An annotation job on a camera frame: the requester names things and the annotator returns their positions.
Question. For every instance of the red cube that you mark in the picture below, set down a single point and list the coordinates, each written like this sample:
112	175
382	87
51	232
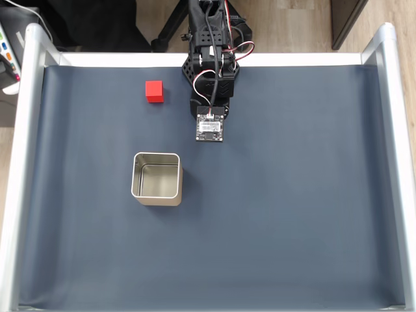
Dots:
154	91

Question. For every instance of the square metal tin container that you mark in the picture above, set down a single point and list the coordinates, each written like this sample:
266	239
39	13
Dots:
156	177

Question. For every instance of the black table clamp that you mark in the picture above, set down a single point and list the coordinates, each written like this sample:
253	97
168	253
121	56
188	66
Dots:
184	36

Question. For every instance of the black office chair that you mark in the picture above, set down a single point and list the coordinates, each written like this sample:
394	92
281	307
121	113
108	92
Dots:
169	26

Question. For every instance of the dark blue table mat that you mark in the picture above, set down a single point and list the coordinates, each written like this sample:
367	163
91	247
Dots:
260	211

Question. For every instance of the dark wooden cabinet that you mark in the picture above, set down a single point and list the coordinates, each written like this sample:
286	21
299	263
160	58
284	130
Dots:
347	19

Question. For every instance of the white device with coloured buttons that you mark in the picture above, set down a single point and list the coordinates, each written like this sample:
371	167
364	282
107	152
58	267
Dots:
8	65

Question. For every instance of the bare camera circuit board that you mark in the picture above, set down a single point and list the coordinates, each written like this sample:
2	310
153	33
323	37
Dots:
210	128

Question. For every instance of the white metal table frame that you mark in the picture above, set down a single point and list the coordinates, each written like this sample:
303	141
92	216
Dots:
208	59

